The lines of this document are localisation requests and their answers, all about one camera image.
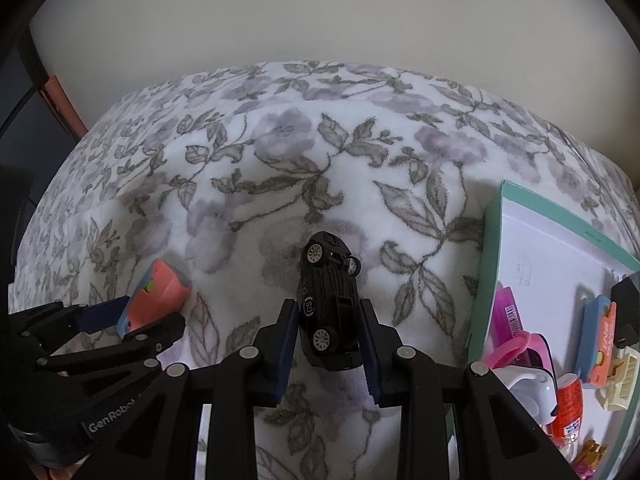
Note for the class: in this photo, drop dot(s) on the cream plastic hair clip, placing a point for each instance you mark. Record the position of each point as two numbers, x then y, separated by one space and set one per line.
622 375

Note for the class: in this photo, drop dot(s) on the black toy car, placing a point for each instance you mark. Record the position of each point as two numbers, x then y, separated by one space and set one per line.
325 300

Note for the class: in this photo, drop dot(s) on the black power adapter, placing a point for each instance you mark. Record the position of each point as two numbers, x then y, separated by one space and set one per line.
627 305

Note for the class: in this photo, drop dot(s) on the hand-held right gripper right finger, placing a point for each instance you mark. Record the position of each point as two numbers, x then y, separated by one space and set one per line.
368 350

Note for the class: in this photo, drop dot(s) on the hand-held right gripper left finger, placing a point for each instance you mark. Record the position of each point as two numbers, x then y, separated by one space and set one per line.
286 345

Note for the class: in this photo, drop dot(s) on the purple tube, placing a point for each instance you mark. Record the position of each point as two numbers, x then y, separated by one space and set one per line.
507 315

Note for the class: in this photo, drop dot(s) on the orange glue tube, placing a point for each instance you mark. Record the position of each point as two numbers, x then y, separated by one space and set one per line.
570 402

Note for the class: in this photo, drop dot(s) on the pink dog figure toy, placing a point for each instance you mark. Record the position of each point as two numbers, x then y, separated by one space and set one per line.
590 455

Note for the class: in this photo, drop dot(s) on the teal cardboard tray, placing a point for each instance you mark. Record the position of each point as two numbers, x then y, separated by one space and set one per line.
545 260

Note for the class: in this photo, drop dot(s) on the orange and blue toy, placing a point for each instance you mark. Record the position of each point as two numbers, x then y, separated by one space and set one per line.
160 290
592 330

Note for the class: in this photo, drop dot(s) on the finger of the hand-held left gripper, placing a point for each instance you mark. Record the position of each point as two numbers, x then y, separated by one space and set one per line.
100 312
155 335

